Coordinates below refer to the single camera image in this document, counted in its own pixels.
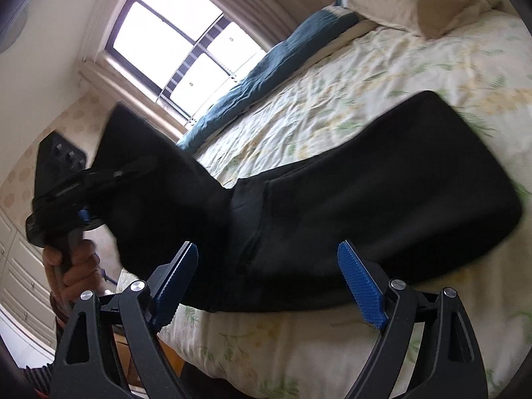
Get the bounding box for black pants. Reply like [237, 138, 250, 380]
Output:
[91, 91, 522, 313]

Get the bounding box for person's left hand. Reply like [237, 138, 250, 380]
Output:
[42, 240, 112, 305]

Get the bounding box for white cabinet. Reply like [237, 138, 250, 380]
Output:
[1, 211, 56, 348]

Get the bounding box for floral white bed sheet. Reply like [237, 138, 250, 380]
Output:
[161, 11, 531, 398]

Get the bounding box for teal quilted blanket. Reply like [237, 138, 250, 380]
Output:
[178, 5, 361, 154]

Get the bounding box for beige pillow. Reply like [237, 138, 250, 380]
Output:
[344, 0, 504, 41]

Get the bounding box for window with dark frame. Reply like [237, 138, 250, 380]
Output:
[105, 0, 266, 126]

